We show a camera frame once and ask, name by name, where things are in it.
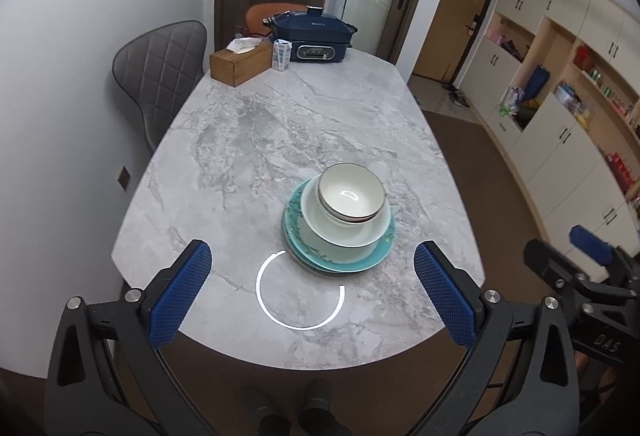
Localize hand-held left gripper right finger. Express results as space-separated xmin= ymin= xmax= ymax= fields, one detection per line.
xmin=414 ymin=241 xmax=581 ymax=436

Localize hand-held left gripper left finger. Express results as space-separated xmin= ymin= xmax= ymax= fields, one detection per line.
xmin=45 ymin=239 xmax=216 ymax=436

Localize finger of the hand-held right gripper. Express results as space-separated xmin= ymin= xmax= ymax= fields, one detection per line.
xmin=570 ymin=225 xmax=640 ymax=285
xmin=523 ymin=239 xmax=640 ymax=317

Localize large teal floral plate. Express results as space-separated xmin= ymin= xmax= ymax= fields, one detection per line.
xmin=282 ymin=196 xmax=397 ymax=273

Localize grey rimmed white plate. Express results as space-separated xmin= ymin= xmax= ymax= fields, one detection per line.
xmin=295 ymin=256 xmax=376 ymax=276

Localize large white bowl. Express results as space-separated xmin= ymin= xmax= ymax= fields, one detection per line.
xmin=300 ymin=175 xmax=393 ymax=249

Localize small white bowl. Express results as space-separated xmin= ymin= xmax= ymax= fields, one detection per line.
xmin=318 ymin=186 xmax=387 ymax=224

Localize small teal floral plate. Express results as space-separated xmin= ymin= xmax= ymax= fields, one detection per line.
xmin=286 ymin=179 xmax=393 ymax=264

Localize cream patterned bowl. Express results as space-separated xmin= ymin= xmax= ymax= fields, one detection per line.
xmin=317 ymin=163 xmax=386 ymax=217

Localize red packets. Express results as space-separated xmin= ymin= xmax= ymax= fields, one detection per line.
xmin=607 ymin=153 xmax=636 ymax=184

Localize clear plastic storage box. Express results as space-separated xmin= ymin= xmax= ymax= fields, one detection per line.
xmin=555 ymin=84 xmax=586 ymax=117

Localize white gift bag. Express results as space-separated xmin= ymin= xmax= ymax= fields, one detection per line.
xmin=499 ymin=87 xmax=523 ymax=117

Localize blue bag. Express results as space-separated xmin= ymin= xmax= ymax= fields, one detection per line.
xmin=525 ymin=65 xmax=551 ymax=103

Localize grey quilted chair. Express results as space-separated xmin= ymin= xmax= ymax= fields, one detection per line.
xmin=112 ymin=20 xmax=208 ymax=154

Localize wooden tissue box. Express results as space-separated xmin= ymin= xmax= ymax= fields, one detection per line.
xmin=209 ymin=39 xmax=275 ymax=88

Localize white tissue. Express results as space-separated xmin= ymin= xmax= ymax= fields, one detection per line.
xmin=226 ymin=38 xmax=261 ymax=54

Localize small white blue carton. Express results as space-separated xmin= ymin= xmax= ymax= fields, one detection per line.
xmin=271 ymin=40 xmax=293 ymax=71

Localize wooden entrance door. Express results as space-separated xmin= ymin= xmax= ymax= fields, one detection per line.
xmin=415 ymin=0 xmax=503 ymax=84

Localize orange chair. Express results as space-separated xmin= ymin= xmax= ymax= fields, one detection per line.
xmin=245 ymin=3 xmax=308 ymax=37

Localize navy electric hot pot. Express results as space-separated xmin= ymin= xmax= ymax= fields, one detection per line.
xmin=262 ymin=6 xmax=359 ymax=64

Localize white wall cabinet unit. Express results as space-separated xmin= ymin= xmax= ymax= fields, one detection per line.
xmin=470 ymin=0 xmax=640 ymax=262

